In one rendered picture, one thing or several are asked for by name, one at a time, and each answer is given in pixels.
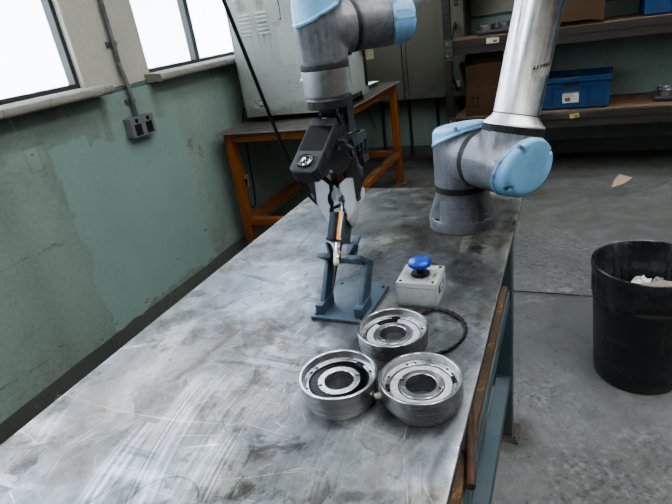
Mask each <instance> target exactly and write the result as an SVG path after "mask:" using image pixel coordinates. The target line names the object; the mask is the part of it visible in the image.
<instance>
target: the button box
mask: <svg viewBox="0 0 672 504"><path fill-rule="evenodd" d="M445 289H446V278H445V266H434V265H431V266H430V267H428V268H426V269H424V272H423V273H420V274H419V273H417V270H415V269H411V268H410V267H409V266H408V264H406V266H405V267H404V269H403V271H402V272H401V274H400V276H399V277H398V279H397V281H396V291H397V301H398V305H407V306H418V307H430V308H438V306H439V304H440V301H441V299H442V296H443V294H444V292H445Z"/></svg>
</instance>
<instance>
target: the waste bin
mask: <svg viewBox="0 0 672 504"><path fill-rule="evenodd" d="M591 268H592V269H591V289H592V295H593V364H594V368H595V370H596V372H597V373H598V374H599V375H600V376H601V377H602V378H603V379H604V380H606V381H607V382H609V383H610V384H612V385H614V386H616V387H618V388H621V389H623V390H626V391H630V392H634V393H640V394H660V393H665V392H669V391H671V390H672V286H651V285H643V284H637V283H632V282H631V281H632V279H633V278H635V277H636V276H643V275H644V276H645V277H646V278H647V279H649V278H652V281H653V279H654V278H655V277H657V276H658V277H660V278H661V277H662V278H664V280H666V281H672V243H669V242H663V241H656V240H624V241H618V242H613V243H609V244H606V245H604V246H601V247H599V248H598V249H596V250H595V251H594V253H593V254H592V256H591ZM652 281H651V282H652Z"/></svg>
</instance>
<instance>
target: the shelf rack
mask: <svg viewBox="0 0 672 504"><path fill-rule="evenodd" d="M441 6H442V26H443V46H444V65H445V85H446V105H447V120H448V124H450V123H454V122H459V121H465V120H473V119H486V118H487V117H489V116H490V115H485V116H472V117H466V96H464V97H459V104H460V112H459V114H458V116H457V117H455V103H454V86H455V89H456V91H458V86H457V84H456V81H455V78H454V76H453V56H457V55H467V54H476V53H485V52H495V51H504V50H505V48H506V43H507V37H508V33H502V34H494V35H486V36H478V34H470V35H468V36H465V37H459V38H457V39H455V40H453V36H454V31H455V27H456V21H454V24H453V28H452V33H451V13H450V0H441ZM667 32H672V13H670V14H662V15H654V16H645V15H643V14H641V13H636V14H628V15H620V16H612V17H605V22H600V23H591V24H583V25H575V26H567V27H559V32H558V36H557V41H556V45H559V44H568V43H577V42H587V41H596V40H605V39H614V38H623V37H632V36H641V35H650V34H658V33H667ZM540 120H541V122H542V123H543V125H544V126H545V128H558V127H578V126H597V125H616V124H635V123H654V122H672V101H656V102H655V98H654V99H653V96H652V92H645V93H631V94H617V95H610V98H609V105H608V106H606V107H601V108H582V109H564V110H545V111H541V113H540Z"/></svg>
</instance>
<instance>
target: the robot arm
mask: <svg viewBox="0 0 672 504"><path fill-rule="evenodd" d="M426 1H427V0H291V15H292V23H293V24H292V28H293V29H294V33H295V40H296V46H297V52H298V58H299V65H300V70H301V76H302V78H301V83H302V84H303V89H304V95H305V98H306V99H309V100H307V101H306V102H307V108H308V110H310V111H319V114H320V115H319V118H312V120H311V122H310V124H309V126H308V128H307V131H306V133H305V135H304V137H303V140H302V142H301V144H300V146H299V149H298V151H297V153H296V155H295V158H294V160H293V162H292V164H291V166H290V170H291V172H292V174H293V176H294V178H295V180H296V181H305V182H308V185H309V188H310V190H311V192H312V195H313V197H314V199H315V200H316V201H317V204H318V206H319V208H320V210H321V211H322V213H323V215H324V216H325V218H326V219H327V220H328V222H329V217H330V212H334V210H333V207H334V201H335V199H336V195H337V189H336V186H334V185H333V182H332V181H331V176H330V174H338V175H339V176H340V177H343V176H345V175H346V178H345V179H344V180H343V181H342V182H341V183H340V185H339V188H340V192H341V193H342V195H343V196H344V199H345V204H344V208H345V210H346V221H347V223H348V224H349V226H350V228H353V227H354V225H355V223H356V222H357V219H358V216H359V212H360V206H361V203H362V201H363V199H364V197H365V189H364V187H363V182H364V172H363V168H362V166H361V165H360V156H361V155H362V162H363V163H365V162H366V161H367V160H369V155H368V146H367V137H366V129H356V124H355V116H354V108H353V99H352V93H351V92H352V81H351V73H350V65H349V59H348V53H351V52H357V51H363V50H368V49H374V48H379V47H385V46H395V44H399V43H403V42H406V41H408V40H409V39H410V38H411V37H412V36H413V34H414V31H415V28H416V21H417V19H416V9H415V8H416V7H417V6H419V5H421V4H422V3H424V2H426ZM564 5H565V0H515V1H514V7H513V12H512V17H511V22H510V27H509V32H508V37H507V43H506V48H505V53H504V58H503V63H502V68H501V73H500V79H499V84H498V89H497V94H496V99H495V104H494V109H493V113H492V114H491V115H490V116H489V117H487V118H486V119H473V120H465V121H459V122H454V123H450V124H446V125H442V126H440V127H437V128H436V129H435V130H434V131H433V133H432V145H431V147H432V148H433V163H434V179H435V197H434V200H433V204H432V208H431V212H430V216H429V221H430V227H431V229H433V230H434V231H436V232H438V233H441V234H445V235H453V236H466V235H474V234H479V233H483V232H486V231H488V230H490V229H492V228H493V227H495V226H496V224H497V211H496V208H495V206H494V203H493V200H492V198H491V195H490V192H489V191H491V192H494V193H496V194H498V195H501V196H510V197H515V198H519V197H524V196H527V195H529V194H531V193H533V192H534V191H535V190H536V188H539V187H540V186H541V185H542V183H543V182H544V181H545V179H546V178H547V176H548V174H549V172H550V169H551V166H552V161H553V153H552V151H550V150H551V146H550V145H549V143H548V142H546V141H545V140H544V135H545V130H546V128H545V126H544V125H543V123H542V122H541V120H540V113H541V109H542V104H543V100H544V95H545V91H546V86H547V82H548V77H549V73H550V68H551V64H552V59H553V54H554V50H555V45H556V41H557V36H558V32H559V27H560V23H561V18H562V14H563V9H564ZM362 140H364V141H365V150H366V154H365V155H364V150H363V141H362ZM358 144H360V145H361V149H360V150H359V147H358Z"/></svg>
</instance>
